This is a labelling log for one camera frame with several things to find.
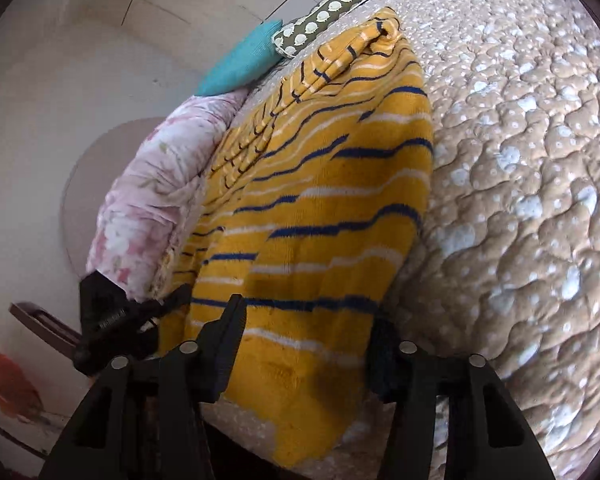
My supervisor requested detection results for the green patterned pillow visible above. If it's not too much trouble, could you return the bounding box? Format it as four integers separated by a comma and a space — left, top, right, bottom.
271, 0, 382, 58

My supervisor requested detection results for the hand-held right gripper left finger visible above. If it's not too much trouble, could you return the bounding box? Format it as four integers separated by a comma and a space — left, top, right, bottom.
39, 294, 247, 480

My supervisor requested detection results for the teal pillow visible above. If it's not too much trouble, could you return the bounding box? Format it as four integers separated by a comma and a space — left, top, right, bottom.
195, 19, 285, 97

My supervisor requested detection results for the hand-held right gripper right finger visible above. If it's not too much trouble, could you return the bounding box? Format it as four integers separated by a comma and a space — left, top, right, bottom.
366, 319, 557, 480

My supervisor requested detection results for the yellow striped small sweater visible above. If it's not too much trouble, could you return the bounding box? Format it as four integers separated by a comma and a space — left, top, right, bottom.
156, 6, 435, 467

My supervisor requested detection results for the pink floral blanket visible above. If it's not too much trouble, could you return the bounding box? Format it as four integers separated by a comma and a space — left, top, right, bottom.
86, 87, 251, 303

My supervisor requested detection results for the dark wooden furniture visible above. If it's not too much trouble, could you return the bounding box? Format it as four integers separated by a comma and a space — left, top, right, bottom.
9, 302, 83, 357

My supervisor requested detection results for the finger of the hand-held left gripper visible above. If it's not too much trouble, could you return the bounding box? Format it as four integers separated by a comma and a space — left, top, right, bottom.
130, 283, 193, 333

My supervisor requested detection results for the round beige headboard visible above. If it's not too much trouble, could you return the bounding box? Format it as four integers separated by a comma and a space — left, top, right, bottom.
61, 116, 172, 273

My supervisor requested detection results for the beige quilted bed cover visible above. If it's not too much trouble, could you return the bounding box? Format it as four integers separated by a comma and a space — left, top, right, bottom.
200, 0, 600, 480

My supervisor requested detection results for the red pillow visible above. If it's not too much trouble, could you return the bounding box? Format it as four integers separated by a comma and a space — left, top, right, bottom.
0, 354, 45, 422

